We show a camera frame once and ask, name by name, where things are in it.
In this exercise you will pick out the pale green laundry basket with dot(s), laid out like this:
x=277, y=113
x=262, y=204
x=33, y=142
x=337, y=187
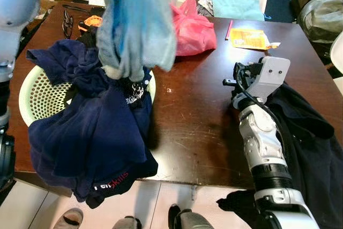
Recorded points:
x=43, y=95

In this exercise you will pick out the grey slipper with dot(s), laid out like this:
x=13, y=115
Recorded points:
x=68, y=218

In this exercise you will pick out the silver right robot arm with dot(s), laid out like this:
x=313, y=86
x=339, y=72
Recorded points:
x=260, y=138

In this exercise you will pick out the grey blue towel garment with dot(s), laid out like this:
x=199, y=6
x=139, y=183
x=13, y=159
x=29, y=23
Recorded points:
x=134, y=30

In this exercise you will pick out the grey green bag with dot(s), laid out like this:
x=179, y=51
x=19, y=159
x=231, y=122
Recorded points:
x=321, y=17

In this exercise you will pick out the pink plastic bag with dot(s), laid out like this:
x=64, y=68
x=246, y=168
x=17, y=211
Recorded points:
x=193, y=30

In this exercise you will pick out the black white patterned cloth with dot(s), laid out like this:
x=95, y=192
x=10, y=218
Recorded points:
x=134, y=92

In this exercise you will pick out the yellow packet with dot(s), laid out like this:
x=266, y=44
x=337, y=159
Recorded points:
x=249, y=38

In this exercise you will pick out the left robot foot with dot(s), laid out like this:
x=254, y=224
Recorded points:
x=126, y=222

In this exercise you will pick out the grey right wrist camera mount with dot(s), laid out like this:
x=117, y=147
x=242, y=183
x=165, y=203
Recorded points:
x=270, y=73

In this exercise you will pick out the navy blue garment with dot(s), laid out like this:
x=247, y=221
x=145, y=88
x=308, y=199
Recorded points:
x=91, y=132

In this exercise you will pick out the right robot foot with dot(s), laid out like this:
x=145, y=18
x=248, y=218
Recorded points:
x=192, y=218

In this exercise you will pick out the black garment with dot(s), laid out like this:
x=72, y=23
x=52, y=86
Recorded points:
x=311, y=148

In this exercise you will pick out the teal cloth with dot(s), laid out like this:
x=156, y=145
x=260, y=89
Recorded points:
x=236, y=4

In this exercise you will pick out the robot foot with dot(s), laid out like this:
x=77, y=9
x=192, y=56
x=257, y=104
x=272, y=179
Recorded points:
x=192, y=218
x=126, y=222

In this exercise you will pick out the pink pen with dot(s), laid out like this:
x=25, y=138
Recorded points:
x=229, y=29

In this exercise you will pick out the dark wooden table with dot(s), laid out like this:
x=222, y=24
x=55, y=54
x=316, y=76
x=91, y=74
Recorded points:
x=198, y=105

